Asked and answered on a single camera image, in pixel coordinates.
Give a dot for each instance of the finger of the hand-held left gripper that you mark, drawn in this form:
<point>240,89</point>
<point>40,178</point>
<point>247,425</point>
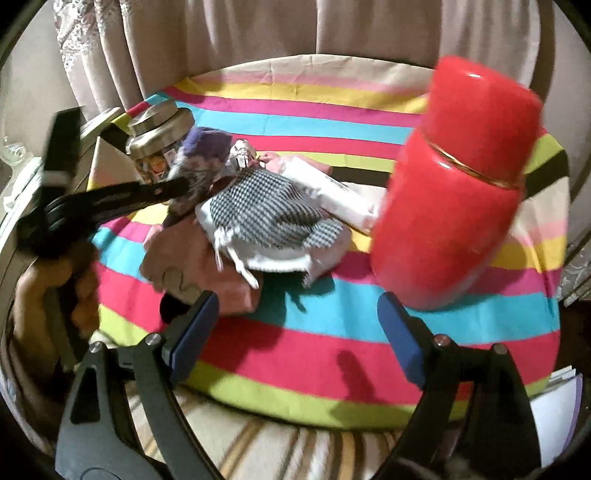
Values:
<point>138,196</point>

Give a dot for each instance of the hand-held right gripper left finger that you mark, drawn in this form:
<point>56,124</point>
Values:
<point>196,337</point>

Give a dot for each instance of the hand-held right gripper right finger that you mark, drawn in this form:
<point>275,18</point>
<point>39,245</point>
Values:
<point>404,344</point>

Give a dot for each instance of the purple cloth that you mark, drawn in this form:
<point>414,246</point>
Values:
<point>203,141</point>

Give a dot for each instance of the person's left hand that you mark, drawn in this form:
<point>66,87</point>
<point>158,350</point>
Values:
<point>41,295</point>

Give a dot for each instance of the white carved furniture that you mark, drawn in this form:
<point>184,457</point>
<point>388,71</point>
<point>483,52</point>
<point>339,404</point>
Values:
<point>16,152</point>

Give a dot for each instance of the metal tea tin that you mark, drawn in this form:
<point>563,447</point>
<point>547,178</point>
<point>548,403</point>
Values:
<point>157,134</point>

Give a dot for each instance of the dusty pink cloth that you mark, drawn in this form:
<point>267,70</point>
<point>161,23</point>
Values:
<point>184,254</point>

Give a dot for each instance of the striped colourful tablecloth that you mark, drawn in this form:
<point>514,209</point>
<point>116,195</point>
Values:
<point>300,346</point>

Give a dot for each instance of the white patterned cloth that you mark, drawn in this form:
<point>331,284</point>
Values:
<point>244,154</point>

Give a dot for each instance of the houndstooth cloth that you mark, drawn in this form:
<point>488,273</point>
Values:
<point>263,207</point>

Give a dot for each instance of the beige striped mat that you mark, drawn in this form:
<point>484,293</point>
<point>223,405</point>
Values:
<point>258,447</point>

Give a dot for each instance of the red thermos bottle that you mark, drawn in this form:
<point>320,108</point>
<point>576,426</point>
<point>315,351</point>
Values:
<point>443,207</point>

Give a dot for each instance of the small salmon pink cloth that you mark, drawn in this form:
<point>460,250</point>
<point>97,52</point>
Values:
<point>277,164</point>

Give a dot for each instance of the white paper stack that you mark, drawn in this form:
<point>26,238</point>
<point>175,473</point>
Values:
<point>554,415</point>

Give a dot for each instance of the white packet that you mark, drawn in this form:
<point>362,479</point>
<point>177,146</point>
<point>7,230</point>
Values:
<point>332,189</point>

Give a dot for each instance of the beige lace-trimmed curtain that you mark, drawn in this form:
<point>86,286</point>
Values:
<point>231,32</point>

